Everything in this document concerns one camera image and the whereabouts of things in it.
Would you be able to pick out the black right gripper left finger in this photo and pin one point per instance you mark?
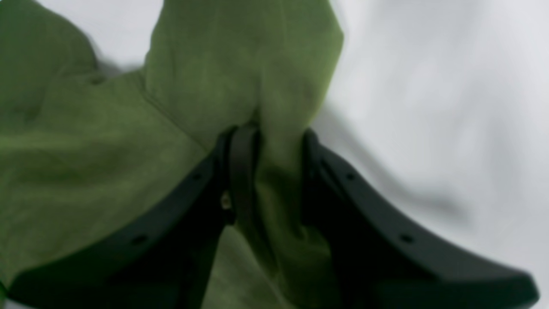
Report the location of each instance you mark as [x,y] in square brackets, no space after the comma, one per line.
[163,259]

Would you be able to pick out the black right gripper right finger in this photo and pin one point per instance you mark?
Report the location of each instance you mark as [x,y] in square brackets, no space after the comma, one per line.
[384,260]

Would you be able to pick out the olive green T-shirt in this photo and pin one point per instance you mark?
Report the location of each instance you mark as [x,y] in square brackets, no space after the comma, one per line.
[83,154]

